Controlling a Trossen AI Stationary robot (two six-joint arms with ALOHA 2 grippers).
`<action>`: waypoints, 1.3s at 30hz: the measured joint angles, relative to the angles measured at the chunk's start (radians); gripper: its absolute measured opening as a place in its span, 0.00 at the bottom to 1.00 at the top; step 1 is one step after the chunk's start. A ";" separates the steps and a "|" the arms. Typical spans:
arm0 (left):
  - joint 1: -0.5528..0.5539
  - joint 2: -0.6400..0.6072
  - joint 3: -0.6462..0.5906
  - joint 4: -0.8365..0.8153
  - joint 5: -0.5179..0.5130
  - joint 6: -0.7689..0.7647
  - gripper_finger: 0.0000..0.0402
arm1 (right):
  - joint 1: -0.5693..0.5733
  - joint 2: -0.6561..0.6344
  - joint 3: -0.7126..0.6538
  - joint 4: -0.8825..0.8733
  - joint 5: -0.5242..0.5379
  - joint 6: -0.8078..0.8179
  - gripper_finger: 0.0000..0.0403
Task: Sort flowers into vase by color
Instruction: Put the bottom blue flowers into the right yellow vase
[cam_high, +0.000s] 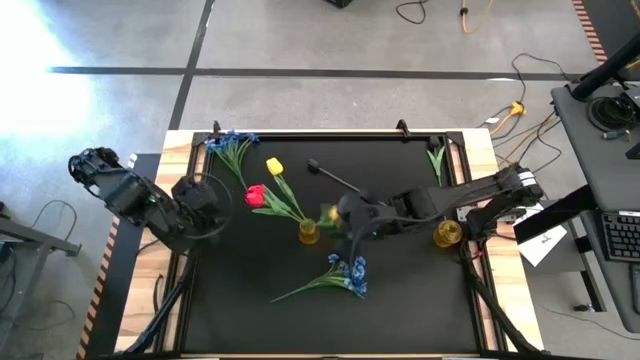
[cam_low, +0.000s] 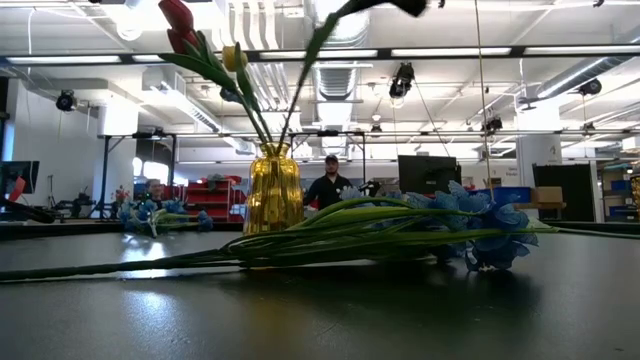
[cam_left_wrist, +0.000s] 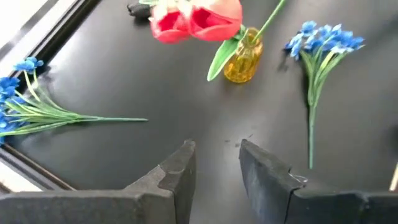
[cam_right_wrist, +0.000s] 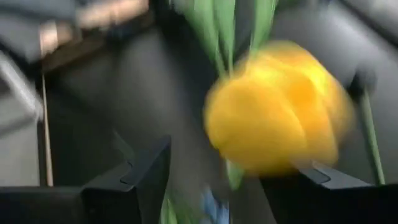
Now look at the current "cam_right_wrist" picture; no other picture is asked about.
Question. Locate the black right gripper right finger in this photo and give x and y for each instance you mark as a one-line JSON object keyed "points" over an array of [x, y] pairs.
{"points": [[326, 199]]}

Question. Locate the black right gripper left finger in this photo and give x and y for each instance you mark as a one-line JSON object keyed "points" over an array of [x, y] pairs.
{"points": [[143, 174]]}

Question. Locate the blue artificial flower sprig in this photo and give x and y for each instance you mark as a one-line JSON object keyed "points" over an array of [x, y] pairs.
{"points": [[214, 208]]}

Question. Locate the yellow artificial tulip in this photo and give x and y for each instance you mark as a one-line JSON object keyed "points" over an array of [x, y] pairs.
{"points": [[371, 137], [273, 112]]}

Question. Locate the black work surface mat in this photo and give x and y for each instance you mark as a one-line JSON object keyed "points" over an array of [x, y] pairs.
{"points": [[124, 93]]}

